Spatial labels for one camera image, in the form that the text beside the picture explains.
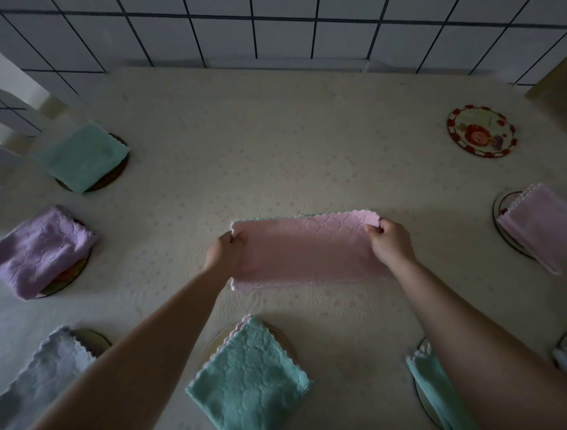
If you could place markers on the person's left hand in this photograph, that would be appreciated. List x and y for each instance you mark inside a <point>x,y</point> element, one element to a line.
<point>226,257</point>

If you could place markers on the green cloth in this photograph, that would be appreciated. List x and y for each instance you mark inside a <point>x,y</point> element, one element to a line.
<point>438,394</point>
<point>82,157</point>
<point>305,257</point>
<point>248,381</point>
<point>538,226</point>

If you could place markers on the white cartoon coaster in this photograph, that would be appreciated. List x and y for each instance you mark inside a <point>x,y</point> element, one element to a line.
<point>500,212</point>

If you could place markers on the red rimmed small coaster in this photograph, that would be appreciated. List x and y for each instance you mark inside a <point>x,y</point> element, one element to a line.
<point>482,131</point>

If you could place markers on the cream speckled tablecloth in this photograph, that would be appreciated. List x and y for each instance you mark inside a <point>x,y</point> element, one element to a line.
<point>310,146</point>

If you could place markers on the edge coaster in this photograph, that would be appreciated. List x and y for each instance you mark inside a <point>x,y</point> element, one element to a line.
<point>562,341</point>

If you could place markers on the person's right hand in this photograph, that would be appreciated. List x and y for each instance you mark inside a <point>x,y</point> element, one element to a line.
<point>392,243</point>

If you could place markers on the green character round coaster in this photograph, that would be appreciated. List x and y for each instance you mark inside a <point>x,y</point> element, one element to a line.
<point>95,341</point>

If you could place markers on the person's right forearm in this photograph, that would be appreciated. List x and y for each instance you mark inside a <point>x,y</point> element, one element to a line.
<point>487,345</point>

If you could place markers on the person's left forearm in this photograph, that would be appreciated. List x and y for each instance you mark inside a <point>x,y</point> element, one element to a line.
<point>133,367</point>

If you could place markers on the grey cloth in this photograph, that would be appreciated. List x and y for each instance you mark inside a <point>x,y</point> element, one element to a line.
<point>40,381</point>

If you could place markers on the white slatted chair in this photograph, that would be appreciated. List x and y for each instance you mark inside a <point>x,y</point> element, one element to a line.
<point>17,88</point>

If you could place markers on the brown cartoon coaster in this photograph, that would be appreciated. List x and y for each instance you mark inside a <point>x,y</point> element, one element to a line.
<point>115,175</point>

